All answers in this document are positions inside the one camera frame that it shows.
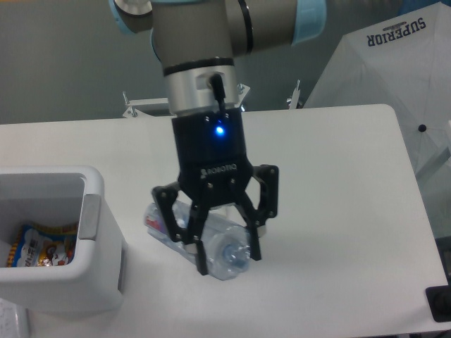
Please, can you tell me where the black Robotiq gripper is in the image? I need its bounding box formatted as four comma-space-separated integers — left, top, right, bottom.
152, 107, 280, 276

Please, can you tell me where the crushed clear plastic bottle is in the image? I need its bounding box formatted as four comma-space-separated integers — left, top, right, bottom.
143, 203, 250, 281

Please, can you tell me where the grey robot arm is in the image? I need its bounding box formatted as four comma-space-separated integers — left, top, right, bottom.
109, 1, 327, 275

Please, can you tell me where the white trash can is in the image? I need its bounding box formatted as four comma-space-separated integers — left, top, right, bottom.
1, 165, 127, 313

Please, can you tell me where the colourful snack wrapper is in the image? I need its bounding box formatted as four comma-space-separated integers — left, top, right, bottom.
6, 223, 78, 268

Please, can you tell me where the white Superior umbrella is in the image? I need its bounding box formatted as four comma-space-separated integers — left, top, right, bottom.
305, 2, 450, 171

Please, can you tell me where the black device at table edge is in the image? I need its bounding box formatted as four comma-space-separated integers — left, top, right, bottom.
426, 285, 450, 323

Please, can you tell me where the white metal mounting bracket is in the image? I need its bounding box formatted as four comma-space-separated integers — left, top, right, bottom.
122, 80, 304, 118

